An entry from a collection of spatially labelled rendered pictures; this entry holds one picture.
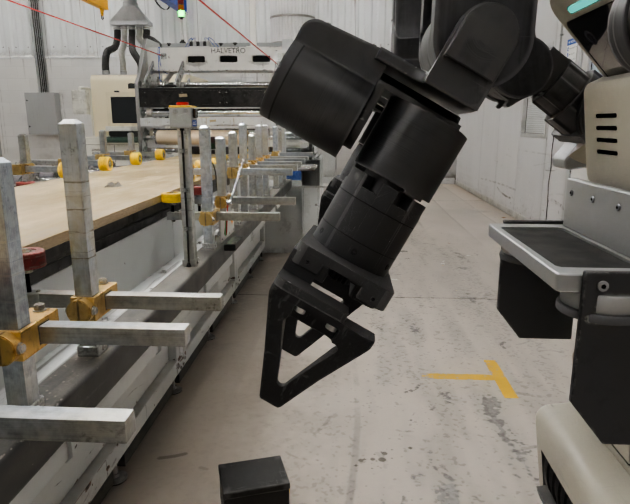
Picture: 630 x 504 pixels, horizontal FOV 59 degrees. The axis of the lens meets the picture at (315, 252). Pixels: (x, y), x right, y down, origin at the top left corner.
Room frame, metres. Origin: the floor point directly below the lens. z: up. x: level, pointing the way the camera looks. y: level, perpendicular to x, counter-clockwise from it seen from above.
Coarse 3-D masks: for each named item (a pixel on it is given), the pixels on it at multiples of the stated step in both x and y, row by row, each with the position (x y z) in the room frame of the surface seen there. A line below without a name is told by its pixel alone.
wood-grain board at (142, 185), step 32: (160, 160) 4.13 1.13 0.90; (192, 160) 4.13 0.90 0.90; (32, 192) 2.20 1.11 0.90; (64, 192) 2.20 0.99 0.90; (96, 192) 2.20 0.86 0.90; (128, 192) 2.20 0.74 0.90; (160, 192) 2.20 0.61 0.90; (32, 224) 1.48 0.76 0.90; (64, 224) 1.48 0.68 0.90; (96, 224) 1.57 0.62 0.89
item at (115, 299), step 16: (32, 304) 1.12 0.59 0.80; (48, 304) 1.12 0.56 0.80; (64, 304) 1.12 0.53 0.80; (112, 304) 1.11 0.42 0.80; (128, 304) 1.11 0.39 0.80; (144, 304) 1.11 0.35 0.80; (160, 304) 1.10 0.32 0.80; (176, 304) 1.10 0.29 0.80; (192, 304) 1.10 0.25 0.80; (208, 304) 1.10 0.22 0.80
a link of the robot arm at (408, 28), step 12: (396, 0) 0.79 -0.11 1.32; (408, 0) 0.78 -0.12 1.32; (420, 0) 0.78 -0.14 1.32; (396, 12) 0.78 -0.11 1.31; (408, 12) 0.78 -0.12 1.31; (420, 12) 0.78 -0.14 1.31; (396, 24) 0.78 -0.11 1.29; (408, 24) 0.78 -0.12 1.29; (396, 36) 0.78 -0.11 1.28; (408, 36) 0.77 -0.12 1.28; (396, 48) 0.77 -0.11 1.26; (408, 48) 0.77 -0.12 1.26; (408, 60) 0.77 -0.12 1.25
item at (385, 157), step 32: (384, 96) 0.39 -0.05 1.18; (416, 96) 0.37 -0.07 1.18; (352, 128) 0.36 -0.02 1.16; (384, 128) 0.36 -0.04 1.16; (416, 128) 0.35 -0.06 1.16; (448, 128) 0.35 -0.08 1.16; (384, 160) 0.35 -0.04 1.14; (416, 160) 0.34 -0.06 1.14; (448, 160) 0.35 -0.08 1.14; (416, 192) 0.35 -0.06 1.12
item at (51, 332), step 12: (48, 324) 0.87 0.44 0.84; (60, 324) 0.87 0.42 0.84; (72, 324) 0.87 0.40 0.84; (84, 324) 0.87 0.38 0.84; (96, 324) 0.87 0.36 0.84; (108, 324) 0.87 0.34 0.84; (120, 324) 0.87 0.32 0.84; (132, 324) 0.87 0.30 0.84; (144, 324) 0.87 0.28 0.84; (156, 324) 0.87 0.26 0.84; (168, 324) 0.87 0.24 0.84; (180, 324) 0.87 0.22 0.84; (48, 336) 0.86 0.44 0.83; (60, 336) 0.86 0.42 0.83; (72, 336) 0.86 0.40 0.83; (84, 336) 0.86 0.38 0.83; (96, 336) 0.86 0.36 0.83; (108, 336) 0.85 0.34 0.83; (120, 336) 0.85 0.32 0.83; (132, 336) 0.85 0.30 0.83; (144, 336) 0.85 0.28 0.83; (156, 336) 0.85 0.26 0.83; (168, 336) 0.85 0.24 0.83; (180, 336) 0.85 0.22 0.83
